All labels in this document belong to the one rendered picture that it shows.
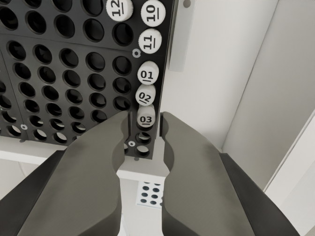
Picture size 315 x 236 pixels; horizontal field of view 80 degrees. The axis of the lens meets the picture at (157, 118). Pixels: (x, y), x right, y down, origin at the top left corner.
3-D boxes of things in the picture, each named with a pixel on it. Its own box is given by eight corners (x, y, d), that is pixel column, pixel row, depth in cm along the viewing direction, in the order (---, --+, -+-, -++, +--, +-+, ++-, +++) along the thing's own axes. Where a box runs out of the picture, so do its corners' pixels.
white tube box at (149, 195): (207, 172, 36) (210, 189, 33) (196, 199, 40) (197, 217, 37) (143, 160, 36) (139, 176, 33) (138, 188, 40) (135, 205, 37)
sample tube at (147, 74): (162, 66, 16) (156, 87, 12) (147, 63, 16) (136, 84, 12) (164, 50, 15) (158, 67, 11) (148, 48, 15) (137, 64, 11)
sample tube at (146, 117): (153, 98, 17) (154, 128, 13) (139, 98, 17) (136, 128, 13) (154, 84, 16) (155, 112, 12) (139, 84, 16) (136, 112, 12)
